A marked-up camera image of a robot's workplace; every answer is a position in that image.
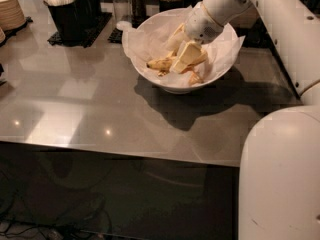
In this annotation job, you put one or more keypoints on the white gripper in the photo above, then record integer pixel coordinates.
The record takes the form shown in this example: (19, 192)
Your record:
(201, 26)

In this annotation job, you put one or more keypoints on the yellow spotted banana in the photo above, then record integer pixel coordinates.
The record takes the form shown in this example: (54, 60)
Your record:
(164, 64)

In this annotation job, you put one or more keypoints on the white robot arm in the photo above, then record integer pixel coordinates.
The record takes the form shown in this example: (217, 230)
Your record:
(279, 168)

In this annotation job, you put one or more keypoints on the banana peel piece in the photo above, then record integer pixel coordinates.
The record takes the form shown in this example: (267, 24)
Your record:
(194, 78)

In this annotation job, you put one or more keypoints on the white bowl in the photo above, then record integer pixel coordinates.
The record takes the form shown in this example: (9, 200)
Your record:
(181, 87)

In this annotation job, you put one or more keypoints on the white paper liner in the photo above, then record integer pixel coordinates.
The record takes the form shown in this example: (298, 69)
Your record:
(146, 40)

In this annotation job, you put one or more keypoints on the black napkin holder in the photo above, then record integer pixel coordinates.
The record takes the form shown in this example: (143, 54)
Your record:
(256, 36)

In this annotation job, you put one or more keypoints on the dark pepper grinder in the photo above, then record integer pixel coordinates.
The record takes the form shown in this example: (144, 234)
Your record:
(138, 12)

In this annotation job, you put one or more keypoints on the small black mat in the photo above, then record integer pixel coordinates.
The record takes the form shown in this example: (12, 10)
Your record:
(115, 36)

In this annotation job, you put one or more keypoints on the clear salt shaker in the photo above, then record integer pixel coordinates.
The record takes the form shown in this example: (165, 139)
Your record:
(121, 10)

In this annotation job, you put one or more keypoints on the black cup with white cutlery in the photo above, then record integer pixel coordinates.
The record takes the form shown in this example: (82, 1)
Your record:
(64, 15)

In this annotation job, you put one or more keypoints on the black rubber mat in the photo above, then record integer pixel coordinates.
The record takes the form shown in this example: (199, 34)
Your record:
(89, 34)

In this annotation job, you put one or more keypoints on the stack of paper plates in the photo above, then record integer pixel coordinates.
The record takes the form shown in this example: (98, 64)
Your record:
(11, 15)

